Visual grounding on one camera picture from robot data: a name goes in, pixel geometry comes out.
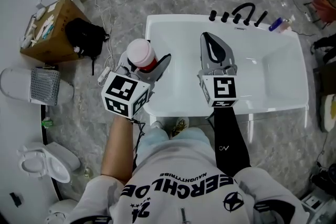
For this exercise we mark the person's left shoe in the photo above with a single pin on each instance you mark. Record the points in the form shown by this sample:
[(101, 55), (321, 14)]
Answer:
[(157, 125)]

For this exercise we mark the green small packet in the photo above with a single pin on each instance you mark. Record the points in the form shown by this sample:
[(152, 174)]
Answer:
[(47, 122)]

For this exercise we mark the white toilet with open lid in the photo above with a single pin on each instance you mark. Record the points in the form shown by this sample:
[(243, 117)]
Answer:
[(50, 162)]

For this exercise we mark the round white ceramic toilet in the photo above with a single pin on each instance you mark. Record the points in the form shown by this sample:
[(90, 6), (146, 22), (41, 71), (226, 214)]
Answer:
[(61, 211)]

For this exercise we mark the white open box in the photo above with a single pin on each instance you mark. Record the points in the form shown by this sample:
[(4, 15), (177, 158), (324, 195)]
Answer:
[(313, 203)]

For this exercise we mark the person's shoe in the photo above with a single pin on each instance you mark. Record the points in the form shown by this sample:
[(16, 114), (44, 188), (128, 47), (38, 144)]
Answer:
[(179, 126), (157, 125)]

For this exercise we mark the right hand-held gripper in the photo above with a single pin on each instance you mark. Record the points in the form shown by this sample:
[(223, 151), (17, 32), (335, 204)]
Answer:
[(223, 89)]

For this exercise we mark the black hand shower wand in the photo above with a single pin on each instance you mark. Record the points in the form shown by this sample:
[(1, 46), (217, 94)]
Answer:
[(261, 19)]

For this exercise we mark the long white ceramic fixture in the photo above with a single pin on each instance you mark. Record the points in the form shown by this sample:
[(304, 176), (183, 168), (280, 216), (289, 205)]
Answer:
[(15, 84)]

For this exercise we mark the person's light jeans legs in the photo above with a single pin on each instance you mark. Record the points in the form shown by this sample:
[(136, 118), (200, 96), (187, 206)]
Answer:
[(157, 143)]

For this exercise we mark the brown cardboard box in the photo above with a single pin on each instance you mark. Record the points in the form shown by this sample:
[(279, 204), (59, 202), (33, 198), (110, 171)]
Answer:
[(57, 42)]

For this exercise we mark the white power strip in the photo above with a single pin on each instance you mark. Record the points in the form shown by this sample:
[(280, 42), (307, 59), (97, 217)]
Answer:
[(104, 76)]

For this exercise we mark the pink pump bottle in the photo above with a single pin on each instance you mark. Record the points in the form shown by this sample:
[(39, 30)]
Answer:
[(285, 25)]

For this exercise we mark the grey perforated basket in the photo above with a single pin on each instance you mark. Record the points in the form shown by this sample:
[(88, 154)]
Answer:
[(45, 86)]

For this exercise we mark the red bottle with pink cap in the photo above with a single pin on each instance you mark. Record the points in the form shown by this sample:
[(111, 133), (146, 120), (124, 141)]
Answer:
[(141, 53)]

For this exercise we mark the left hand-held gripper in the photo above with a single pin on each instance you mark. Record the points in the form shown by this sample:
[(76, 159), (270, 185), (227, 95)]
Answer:
[(119, 91)]

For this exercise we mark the person's right forearm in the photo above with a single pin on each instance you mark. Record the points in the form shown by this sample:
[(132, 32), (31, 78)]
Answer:
[(231, 139)]

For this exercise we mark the yellow and white cushion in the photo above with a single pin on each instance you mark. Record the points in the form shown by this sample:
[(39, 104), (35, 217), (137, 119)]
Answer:
[(328, 112)]

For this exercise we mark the white bathtub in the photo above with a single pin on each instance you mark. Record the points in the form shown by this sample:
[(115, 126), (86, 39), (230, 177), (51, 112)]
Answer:
[(262, 78)]

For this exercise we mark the person's left forearm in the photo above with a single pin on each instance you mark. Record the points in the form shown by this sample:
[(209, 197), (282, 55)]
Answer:
[(119, 147)]

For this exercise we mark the small black device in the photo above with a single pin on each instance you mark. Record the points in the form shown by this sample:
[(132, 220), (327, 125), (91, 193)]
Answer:
[(15, 199)]

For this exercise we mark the black backpack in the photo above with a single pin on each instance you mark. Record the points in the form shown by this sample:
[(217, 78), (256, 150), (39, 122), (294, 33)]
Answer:
[(85, 38)]

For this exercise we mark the person's grey printed hoodie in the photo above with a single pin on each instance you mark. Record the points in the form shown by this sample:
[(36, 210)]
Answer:
[(189, 191)]

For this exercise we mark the black equipment pile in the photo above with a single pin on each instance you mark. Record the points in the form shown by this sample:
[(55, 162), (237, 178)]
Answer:
[(324, 179)]

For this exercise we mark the black arched faucet spout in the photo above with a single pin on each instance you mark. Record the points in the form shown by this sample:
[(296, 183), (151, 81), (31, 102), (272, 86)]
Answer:
[(246, 9)]

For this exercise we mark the person's right shoe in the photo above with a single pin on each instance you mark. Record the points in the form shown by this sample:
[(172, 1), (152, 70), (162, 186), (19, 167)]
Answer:
[(179, 126)]

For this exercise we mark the black faucet knob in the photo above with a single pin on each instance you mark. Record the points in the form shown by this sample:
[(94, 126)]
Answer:
[(225, 17), (237, 18), (212, 15)]

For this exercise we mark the black bag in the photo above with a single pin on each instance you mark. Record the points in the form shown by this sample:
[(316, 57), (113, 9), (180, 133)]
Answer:
[(325, 46)]

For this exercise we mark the blue bottle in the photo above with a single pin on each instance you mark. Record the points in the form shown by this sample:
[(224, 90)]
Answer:
[(276, 24)]

